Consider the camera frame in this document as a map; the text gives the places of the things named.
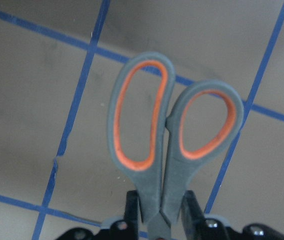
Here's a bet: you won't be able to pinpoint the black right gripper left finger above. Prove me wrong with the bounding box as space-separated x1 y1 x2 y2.
124 190 139 240

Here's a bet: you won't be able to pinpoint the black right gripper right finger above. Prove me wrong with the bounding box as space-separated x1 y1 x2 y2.
181 190 205 240

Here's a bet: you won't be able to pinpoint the grey orange scissors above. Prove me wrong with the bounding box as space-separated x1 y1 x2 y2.
107 52 243 240

